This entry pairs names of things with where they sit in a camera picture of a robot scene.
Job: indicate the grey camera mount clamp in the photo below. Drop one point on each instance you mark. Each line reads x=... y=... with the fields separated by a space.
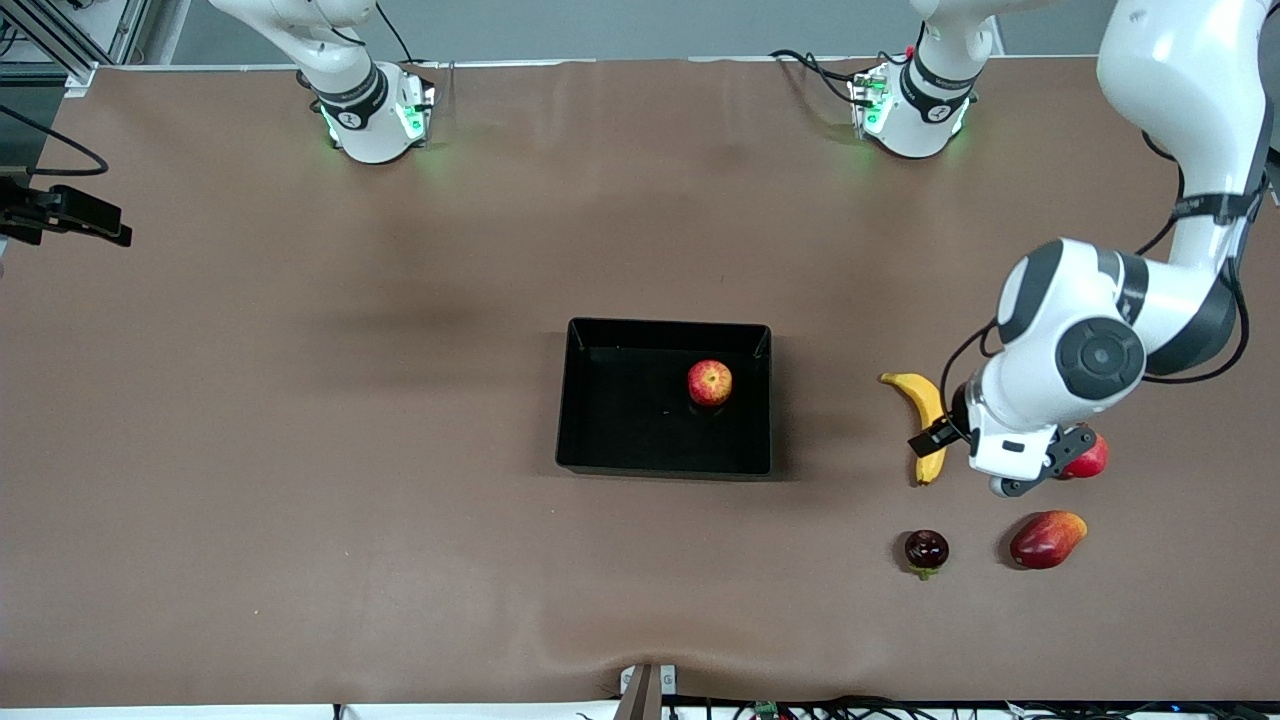
x=640 y=690

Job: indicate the red mango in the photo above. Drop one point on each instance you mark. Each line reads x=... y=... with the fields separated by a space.
x=1045 y=541

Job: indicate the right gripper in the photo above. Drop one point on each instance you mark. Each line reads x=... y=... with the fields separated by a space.
x=52 y=208

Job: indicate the red yellow apple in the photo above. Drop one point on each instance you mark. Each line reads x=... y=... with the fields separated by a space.
x=709 y=383

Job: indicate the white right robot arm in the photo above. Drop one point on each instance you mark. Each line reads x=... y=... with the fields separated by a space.
x=360 y=110

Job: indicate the brown table mat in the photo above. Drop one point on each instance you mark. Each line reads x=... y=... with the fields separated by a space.
x=400 y=350

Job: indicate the yellow banana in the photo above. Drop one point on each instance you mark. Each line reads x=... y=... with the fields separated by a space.
x=915 y=390

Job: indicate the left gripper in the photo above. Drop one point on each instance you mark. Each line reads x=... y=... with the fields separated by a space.
x=958 y=414

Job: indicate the red pomegranate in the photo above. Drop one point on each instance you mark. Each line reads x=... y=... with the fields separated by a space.
x=1093 y=463

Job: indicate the dark purple mangosteen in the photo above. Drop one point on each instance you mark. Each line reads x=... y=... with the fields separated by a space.
x=926 y=550

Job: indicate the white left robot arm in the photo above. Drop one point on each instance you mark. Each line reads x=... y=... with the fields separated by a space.
x=1090 y=350

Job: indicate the black plastic box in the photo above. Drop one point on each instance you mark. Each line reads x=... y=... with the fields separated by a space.
x=630 y=430

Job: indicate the aluminium frame profile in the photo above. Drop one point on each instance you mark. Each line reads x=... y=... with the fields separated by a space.
x=60 y=45

